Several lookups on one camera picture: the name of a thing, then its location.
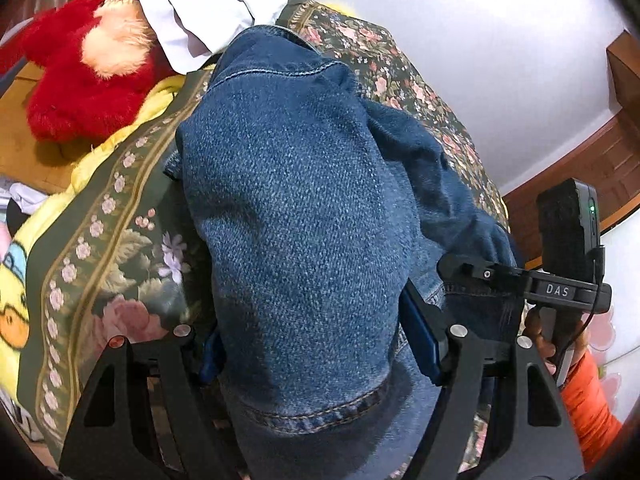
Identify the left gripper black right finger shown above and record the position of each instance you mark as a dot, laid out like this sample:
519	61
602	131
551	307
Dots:
498	414

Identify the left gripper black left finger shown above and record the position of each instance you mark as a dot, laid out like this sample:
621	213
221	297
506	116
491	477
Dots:
112	433

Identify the blue denim jacket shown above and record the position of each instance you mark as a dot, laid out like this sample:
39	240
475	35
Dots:
317	206

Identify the orange sleeve forearm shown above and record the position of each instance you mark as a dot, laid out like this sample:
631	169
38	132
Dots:
584	399

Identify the person right hand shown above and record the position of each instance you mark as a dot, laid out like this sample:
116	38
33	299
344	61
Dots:
546	350

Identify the brown wooden wardrobe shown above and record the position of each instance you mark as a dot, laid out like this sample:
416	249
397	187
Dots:
607	160

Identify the colourful cartoon blanket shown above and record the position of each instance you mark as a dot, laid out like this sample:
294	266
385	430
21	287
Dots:
15	326

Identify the wooden bedside board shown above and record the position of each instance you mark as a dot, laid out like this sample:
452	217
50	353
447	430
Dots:
45	166

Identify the red plush toy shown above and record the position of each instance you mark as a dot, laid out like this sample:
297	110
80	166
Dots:
100	59

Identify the white shirt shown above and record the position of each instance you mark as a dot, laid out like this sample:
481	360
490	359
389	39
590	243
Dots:
191	31

